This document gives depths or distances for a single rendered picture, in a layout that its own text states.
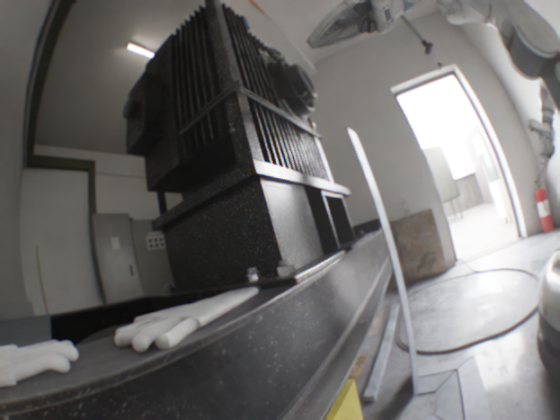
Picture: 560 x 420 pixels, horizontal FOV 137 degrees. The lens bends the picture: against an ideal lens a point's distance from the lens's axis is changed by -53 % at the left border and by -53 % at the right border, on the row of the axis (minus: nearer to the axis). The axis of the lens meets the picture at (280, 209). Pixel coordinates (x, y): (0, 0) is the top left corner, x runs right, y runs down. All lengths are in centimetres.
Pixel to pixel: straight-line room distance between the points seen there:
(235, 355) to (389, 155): 245
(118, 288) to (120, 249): 54
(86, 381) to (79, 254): 345
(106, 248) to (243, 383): 322
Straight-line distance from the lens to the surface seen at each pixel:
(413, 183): 254
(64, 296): 355
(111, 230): 356
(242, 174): 46
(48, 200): 378
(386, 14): 47
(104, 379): 20
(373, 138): 267
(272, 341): 42
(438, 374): 111
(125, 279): 350
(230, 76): 58
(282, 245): 46
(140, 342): 22
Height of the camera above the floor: 72
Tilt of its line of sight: 9 degrees up
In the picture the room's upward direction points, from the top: 16 degrees counter-clockwise
